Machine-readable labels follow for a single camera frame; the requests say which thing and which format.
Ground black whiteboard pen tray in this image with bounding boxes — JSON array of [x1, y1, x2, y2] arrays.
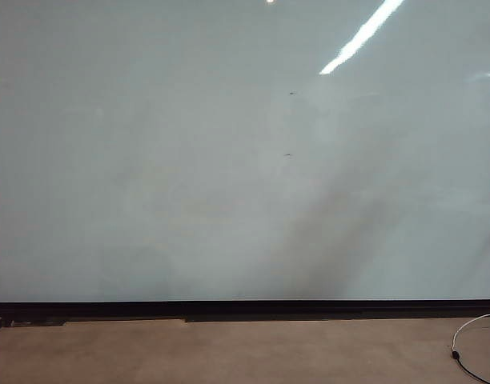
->
[[0, 300, 490, 326]]

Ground large white whiteboard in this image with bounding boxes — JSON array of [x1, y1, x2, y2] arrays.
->
[[0, 0, 490, 302]]

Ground white cable with black plug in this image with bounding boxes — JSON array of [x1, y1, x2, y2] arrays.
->
[[450, 313, 490, 384]]

